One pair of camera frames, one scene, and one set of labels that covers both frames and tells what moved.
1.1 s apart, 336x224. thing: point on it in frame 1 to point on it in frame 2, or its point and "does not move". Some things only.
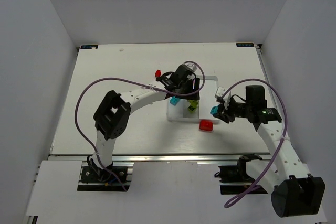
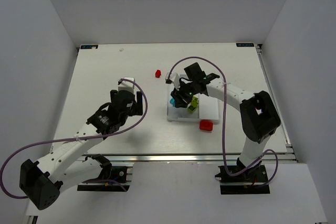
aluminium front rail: (155, 158) does not move
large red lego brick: (206, 125) does not move
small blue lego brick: (214, 110) to (172, 102)
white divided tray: (208, 98) does not move
